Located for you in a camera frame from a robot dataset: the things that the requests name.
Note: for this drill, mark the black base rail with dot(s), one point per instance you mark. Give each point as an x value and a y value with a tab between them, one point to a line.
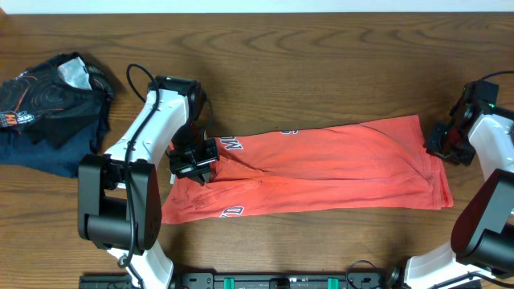
210	281

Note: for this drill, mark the navy blue folded garment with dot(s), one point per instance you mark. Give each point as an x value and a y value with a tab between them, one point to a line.
17	149

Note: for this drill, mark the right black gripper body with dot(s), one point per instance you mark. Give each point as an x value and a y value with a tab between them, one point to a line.
442	140

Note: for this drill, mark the red t-shirt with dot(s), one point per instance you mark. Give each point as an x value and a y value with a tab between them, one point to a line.
381	163

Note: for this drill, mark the black graphic t-shirt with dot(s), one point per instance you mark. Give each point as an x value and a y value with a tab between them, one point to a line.
55	100

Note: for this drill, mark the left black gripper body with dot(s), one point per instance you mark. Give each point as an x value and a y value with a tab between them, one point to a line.
193	161

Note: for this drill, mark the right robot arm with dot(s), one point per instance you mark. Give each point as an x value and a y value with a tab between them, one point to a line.
481	245

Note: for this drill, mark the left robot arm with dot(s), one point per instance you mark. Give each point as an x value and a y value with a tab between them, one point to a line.
119	205

